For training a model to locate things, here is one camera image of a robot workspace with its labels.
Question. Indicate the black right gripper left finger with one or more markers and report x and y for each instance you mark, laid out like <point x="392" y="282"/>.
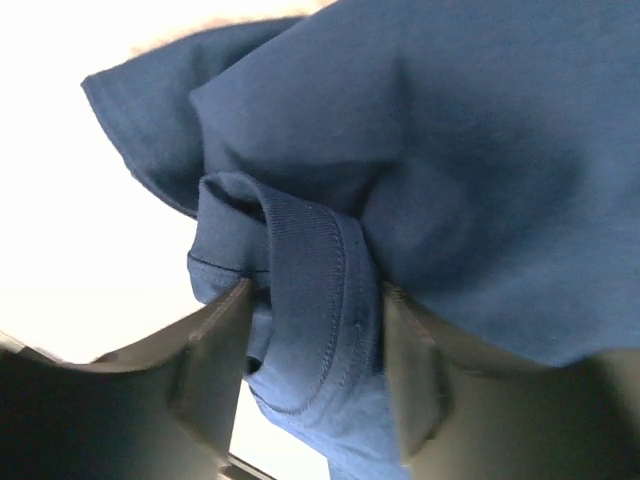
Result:
<point x="160" y="408"/>

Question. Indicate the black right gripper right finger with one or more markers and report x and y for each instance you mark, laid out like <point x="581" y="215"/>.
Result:
<point x="466" y="410"/>

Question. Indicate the navy blue t shirt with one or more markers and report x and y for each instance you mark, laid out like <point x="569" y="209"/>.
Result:
<point x="481" y="155"/>

